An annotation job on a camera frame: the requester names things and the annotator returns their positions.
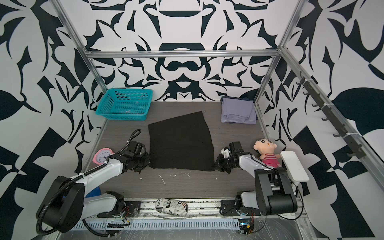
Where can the blue cap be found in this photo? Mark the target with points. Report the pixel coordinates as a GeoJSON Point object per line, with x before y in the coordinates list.
{"type": "Point", "coordinates": [94, 193]}

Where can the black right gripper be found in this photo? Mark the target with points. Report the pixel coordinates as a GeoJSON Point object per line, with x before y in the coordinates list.
{"type": "Point", "coordinates": [218, 164]}

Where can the plush doll toy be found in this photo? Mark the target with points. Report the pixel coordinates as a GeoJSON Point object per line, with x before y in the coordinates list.
{"type": "Point", "coordinates": [266, 149]}

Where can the newspaper print shoe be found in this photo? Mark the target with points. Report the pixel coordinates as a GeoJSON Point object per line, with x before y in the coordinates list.
{"type": "Point", "coordinates": [172, 207]}

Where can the pink alarm clock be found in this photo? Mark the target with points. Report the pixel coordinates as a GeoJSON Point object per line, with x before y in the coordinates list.
{"type": "Point", "coordinates": [101, 156]}

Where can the black wall hook rail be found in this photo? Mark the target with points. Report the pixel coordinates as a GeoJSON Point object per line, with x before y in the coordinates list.
{"type": "Point", "coordinates": [333, 115]}

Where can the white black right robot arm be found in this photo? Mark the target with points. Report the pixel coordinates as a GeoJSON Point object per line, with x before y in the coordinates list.
{"type": "Point", "coordinates": [274, 193]}

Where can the lilac skirt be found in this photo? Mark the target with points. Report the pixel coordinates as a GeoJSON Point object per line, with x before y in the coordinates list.
{"type": "Point", "coordinates": [238, 111]}

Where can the aluminium cage frame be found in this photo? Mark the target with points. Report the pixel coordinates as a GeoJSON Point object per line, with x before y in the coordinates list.
{"type": "Point", "coordinates": [372, 161]}

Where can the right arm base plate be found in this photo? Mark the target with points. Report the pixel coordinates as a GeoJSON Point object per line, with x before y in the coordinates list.
{"type": "Point", "coordinates": [235, 208]}

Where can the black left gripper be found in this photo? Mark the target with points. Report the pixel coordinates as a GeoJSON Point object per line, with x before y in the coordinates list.
{"type": "Point", "coordinates": [145, 155]}

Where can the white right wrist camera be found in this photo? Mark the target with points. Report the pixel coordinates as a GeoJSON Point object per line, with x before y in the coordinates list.
{"type": "Point", "coordinates": [226, 152]}

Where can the white cable duct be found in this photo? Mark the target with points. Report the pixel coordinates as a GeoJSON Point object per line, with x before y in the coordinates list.
{"type": "Point", "coordinates": [162, 224]}

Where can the black garment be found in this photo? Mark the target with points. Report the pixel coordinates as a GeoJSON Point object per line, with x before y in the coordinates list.
{"type": "Point", "coordinates": [182, 143]}

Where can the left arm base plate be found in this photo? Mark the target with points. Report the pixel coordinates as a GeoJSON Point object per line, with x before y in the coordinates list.
{"type": "Point", "coordinates": [127, 209]}

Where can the green circuit board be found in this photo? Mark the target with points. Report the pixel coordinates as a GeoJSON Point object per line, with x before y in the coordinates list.
{"type": "Point", "coordinates": [246, 226]}

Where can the white stand rack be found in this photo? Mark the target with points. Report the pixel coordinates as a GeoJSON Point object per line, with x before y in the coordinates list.
{"type": "Point", "coordinates": [297, 175]}

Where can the teal plastic basket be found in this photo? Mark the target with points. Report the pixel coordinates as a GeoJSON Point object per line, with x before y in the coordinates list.
{"type": "Point", "coordinates": [125, 104]}

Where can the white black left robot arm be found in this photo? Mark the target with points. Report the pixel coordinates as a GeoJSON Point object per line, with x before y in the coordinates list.
{"type": "Point", "coordinates": [67, 201]}

